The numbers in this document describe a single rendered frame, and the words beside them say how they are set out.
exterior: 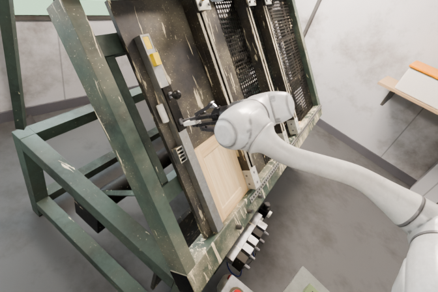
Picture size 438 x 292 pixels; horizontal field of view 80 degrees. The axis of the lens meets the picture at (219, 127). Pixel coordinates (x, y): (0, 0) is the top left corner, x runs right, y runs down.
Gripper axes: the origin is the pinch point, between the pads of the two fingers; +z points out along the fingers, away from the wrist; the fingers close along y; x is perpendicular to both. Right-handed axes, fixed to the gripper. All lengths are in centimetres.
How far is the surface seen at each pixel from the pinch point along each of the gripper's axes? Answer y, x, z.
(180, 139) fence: 7.2, 2.0, 11.8
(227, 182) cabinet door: 43, 23, 14
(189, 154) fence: 15.1, 3.3, 11.7
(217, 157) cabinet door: 27.0, 22.6, 14.1
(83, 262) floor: 80, -23, 125
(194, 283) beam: 63, -21, 11
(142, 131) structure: -1.8, -8.3, 20.7
